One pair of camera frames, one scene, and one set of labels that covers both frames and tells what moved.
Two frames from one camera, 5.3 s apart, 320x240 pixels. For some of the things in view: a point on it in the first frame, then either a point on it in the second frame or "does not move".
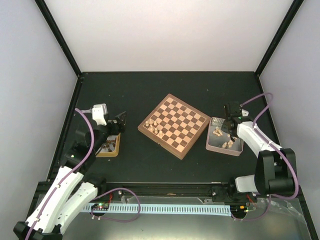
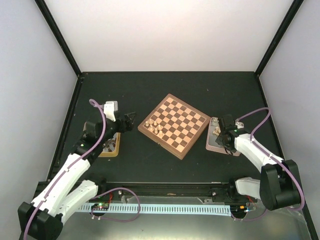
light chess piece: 151,128 does not move
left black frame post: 58,35 does not move
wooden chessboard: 174,125 does not move
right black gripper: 224,127 to 219,141
